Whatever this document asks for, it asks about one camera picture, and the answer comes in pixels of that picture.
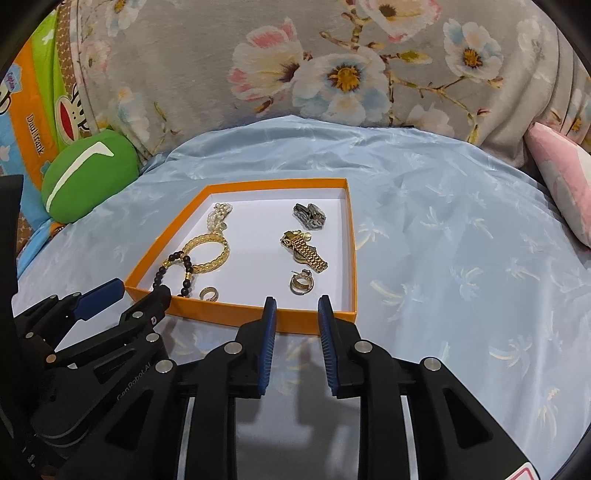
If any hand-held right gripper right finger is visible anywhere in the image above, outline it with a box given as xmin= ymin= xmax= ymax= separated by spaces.
xmin=318 ymin=295 xmax=536 ymax=480

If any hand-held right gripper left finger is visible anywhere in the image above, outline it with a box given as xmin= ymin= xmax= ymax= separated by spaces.
xmin=58 ymin=295 xmax=278 ymax=480

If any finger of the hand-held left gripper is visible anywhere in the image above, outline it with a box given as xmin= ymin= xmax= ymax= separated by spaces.
xmin=13 ymin=277 xmax=127 ymax=343
xmin=45 ymin=284 xmax=173 ymax=366

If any orange shallow box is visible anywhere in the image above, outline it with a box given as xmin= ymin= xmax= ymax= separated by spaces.
xmin=124 ymin=178 xmax=358 ymax=334

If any dark bead bracelet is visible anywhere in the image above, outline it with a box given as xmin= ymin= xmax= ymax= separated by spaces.
xmin=152 ymin=250 xmax=195 ymax=297

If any gold watch band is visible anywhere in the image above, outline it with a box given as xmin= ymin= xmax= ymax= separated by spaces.
xmin=291 ymin=239 xmax=328 ymax=273

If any gold chain bangle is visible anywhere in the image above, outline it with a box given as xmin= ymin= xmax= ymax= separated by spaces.
xmin=181 ymin=233 xmax=230 ymax=274

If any green pillow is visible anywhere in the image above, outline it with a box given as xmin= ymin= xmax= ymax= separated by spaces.
xmin=41 ymin=129 xmax=139 ymax=225

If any pearl brooch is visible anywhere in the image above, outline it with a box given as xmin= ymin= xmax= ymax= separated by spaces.
xmin=205 ymin=202 xmax=234 ymax=233

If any silver watch band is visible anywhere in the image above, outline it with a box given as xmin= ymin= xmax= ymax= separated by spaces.
xmin=292 ymin=202 xmax=328 ymax=230

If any light blue palm-print sheet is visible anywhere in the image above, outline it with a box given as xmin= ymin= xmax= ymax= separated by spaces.
xmin=11 ymin=115 xmax=585 ymax=480

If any cartoon printed cloth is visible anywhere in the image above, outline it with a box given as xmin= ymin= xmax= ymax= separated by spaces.
xmin=0 ymin=9 xmax=112 ymax=278

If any grey floral blanket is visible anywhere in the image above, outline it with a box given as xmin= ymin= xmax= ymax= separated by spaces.
xmin=69 ymin=0 xmax=591 ymax=171

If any pink pillow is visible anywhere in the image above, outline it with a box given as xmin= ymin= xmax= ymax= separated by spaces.
xmin=526 ymin=122 xmax=591 ymax=252

